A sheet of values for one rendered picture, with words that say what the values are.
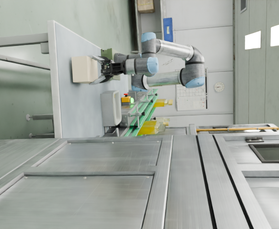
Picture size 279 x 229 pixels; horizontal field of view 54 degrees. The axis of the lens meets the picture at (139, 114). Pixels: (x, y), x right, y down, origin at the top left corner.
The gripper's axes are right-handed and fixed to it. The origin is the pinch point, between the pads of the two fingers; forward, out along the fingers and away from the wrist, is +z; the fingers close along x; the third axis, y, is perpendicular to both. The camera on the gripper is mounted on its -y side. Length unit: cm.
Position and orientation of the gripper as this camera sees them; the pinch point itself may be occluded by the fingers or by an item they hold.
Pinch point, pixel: (88, 70)
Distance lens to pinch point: 142.0
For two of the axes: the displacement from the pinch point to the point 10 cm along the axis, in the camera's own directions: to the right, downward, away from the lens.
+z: -9.9, 0.4, 1.7
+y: -1.6, 0.6, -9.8
